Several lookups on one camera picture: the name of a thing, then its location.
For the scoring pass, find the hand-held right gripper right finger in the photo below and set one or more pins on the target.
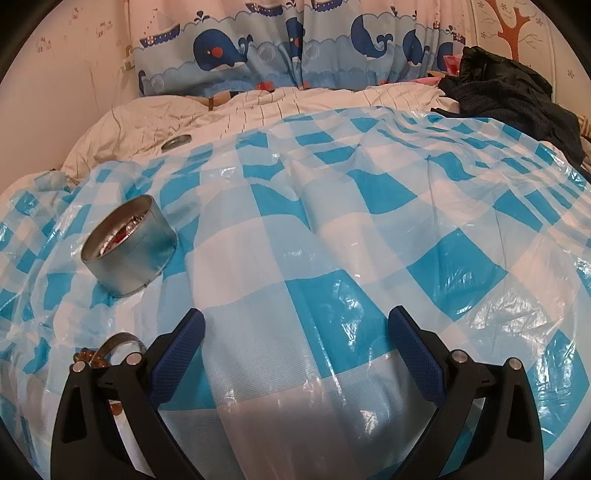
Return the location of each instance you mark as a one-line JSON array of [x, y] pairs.
[[418, 355]]

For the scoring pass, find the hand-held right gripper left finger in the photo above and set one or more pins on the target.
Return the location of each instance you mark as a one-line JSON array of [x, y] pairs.
[[178, 360]]

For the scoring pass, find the round metal tin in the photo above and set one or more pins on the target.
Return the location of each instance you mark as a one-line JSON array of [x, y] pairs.
[[138, 258]]

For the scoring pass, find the tangle of jewelry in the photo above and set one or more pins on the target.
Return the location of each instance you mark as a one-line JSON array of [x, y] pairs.
[[122, 237]]

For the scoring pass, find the silver metal bangle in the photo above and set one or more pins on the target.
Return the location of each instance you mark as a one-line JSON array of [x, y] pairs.
[[111, 344]]

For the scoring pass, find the blue checkered plastic sheet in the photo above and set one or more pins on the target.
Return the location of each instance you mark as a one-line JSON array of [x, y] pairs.
[[323, 240]]

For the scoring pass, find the round metal tin lid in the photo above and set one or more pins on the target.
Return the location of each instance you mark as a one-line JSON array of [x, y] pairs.
[[176, 142]]

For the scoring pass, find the cream wrinkled bedsheet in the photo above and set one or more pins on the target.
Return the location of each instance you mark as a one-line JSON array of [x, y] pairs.
[[138, 124]]

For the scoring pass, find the brown wooden object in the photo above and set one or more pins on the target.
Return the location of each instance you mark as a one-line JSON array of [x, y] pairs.
[[214, 99]]

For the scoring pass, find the white striped quilt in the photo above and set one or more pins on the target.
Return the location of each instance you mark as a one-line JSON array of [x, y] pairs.
[[323, 99]]

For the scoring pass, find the black clothing pile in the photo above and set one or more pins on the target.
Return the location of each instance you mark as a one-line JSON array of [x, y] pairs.
[[503, 87]]

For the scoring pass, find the pink clothing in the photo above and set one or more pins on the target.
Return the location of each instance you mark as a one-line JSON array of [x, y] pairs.
[[450, 64]]

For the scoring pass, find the whale print curtain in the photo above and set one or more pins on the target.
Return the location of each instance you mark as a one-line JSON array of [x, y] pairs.
[[221, 50]]

